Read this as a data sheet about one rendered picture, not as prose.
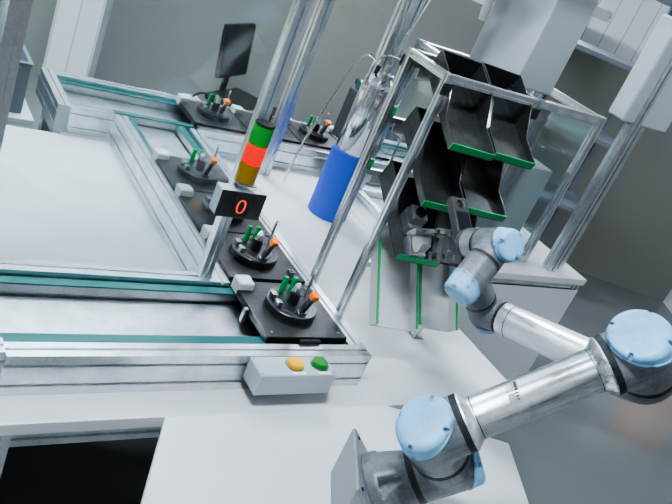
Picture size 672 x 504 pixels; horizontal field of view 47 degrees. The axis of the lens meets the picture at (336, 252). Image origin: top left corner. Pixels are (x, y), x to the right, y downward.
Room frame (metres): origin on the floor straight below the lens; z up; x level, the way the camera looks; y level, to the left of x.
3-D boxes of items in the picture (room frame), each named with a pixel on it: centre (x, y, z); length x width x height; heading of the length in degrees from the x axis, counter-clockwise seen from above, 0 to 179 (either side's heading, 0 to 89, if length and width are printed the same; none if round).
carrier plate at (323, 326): (1.75, 0.05, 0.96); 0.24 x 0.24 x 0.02; 39
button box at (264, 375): (1.53, -0.02, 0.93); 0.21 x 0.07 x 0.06; 129
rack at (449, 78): (2.08, -0.15, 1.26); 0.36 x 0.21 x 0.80; 129
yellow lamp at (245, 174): (1.72, 0.27, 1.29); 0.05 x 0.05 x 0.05
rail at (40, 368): (1.46, 0.17, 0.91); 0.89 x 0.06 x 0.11; 129
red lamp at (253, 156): (1.72, 0.27, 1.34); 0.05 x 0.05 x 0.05
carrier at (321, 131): (3.27, 0.30, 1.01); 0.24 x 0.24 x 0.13; 39
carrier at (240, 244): (1.95, 0.21, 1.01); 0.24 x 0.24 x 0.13; 39
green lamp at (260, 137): (1.72, 0.27, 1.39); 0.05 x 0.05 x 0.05
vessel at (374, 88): (2.75, 0.09, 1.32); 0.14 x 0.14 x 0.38
